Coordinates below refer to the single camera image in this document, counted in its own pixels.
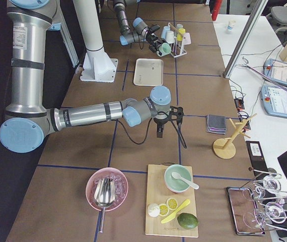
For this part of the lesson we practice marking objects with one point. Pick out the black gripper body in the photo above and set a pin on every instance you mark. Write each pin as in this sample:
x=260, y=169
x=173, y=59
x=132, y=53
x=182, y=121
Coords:
x=151, y=38
x=159, y=122

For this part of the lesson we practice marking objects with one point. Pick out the green cup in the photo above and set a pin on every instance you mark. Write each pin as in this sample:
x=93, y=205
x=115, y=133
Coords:
x=166, y=48

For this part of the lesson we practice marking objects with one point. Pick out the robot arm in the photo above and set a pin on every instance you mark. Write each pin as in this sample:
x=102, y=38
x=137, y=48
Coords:
x=27, y=122
x=142, y=32

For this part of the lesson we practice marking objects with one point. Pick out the blue cup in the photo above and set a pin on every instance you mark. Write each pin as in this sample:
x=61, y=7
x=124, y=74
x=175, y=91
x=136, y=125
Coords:
x=164, y=31

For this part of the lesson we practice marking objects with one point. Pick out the beige cup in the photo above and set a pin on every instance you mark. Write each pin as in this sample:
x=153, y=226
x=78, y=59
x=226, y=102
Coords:
x=170, y=38

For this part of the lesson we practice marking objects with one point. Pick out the beige rabbit print tray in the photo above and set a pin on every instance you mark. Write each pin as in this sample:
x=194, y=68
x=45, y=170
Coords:
x=148, y=72

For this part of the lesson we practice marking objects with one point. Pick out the yellow cup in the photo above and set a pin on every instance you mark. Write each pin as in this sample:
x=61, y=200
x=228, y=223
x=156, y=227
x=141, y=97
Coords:
x=183, y=31

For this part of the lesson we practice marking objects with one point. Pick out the pink cup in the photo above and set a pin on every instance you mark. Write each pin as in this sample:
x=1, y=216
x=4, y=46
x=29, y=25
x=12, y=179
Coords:
x=186, y=39

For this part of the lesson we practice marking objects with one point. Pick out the grey cup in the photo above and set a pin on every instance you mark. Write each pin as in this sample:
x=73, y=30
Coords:
x=179, y=26

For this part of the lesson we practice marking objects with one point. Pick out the paper cup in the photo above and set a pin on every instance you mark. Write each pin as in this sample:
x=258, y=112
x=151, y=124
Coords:
x=230, y=26

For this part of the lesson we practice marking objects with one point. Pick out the black framed tray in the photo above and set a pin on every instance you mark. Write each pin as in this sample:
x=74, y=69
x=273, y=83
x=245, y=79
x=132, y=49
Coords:
x=242, y=211

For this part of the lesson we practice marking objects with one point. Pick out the white plastic spoon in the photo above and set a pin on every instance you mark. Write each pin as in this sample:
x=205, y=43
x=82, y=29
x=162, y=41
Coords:
x=177, y=175

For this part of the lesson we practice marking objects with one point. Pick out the folded grey cloth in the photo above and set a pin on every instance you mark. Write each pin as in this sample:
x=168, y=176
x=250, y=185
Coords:
x=216, y=124

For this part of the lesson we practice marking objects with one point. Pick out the wooden mug tree stand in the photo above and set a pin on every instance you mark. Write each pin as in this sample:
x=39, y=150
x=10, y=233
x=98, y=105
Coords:
x=224, y=147

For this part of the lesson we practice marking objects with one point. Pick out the pink and green bowl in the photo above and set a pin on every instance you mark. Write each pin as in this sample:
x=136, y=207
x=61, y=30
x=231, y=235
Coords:
x=177, y=185

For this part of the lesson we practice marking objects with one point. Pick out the lemon slice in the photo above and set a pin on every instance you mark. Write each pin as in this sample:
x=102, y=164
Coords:
x=164, y=209
x=172, y=204

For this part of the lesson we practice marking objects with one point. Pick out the pink ice bowl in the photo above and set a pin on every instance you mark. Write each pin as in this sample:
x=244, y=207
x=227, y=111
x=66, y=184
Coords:
x=121, y=186

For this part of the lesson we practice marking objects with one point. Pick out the yellow plastic knife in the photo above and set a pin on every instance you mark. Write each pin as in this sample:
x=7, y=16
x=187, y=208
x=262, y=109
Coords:
x=173, y=214

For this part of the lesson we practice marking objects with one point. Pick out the black label box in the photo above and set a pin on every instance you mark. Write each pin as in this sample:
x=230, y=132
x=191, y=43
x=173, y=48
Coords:
x=256, y=155

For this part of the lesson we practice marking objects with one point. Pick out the green avocado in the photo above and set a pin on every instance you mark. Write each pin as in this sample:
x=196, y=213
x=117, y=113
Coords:
x=187, y=220

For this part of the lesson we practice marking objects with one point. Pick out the metal ice scoop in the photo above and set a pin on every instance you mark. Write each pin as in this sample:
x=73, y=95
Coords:
x=104, y=197

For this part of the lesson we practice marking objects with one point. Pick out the wine glass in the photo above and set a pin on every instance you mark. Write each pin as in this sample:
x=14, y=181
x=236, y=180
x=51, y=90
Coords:
x=272, y=212
x=269, y=183

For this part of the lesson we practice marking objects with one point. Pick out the lower teach pendant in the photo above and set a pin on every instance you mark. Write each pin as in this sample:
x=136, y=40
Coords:
x=274, y=101

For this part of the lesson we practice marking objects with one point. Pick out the teach pendant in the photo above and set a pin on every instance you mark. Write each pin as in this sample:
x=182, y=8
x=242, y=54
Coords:
x=276, y=70
x=274, y=101

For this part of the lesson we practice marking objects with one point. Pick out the upper teach pendant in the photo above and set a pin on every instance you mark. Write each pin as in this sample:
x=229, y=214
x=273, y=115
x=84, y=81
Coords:
x=276, y=70

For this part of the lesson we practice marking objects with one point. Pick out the white wire cup rack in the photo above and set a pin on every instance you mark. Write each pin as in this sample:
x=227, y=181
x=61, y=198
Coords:
x=177, y=48

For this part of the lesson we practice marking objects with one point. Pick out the wooden rack handle rod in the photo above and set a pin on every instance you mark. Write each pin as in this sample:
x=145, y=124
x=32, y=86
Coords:
x=176, y=30

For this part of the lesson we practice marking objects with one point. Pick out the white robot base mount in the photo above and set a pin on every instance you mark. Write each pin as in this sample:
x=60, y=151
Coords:
x=97, y=66

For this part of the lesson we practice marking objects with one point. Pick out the metal camera pole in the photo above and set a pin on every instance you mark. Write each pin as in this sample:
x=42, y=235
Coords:
x=252, y=20

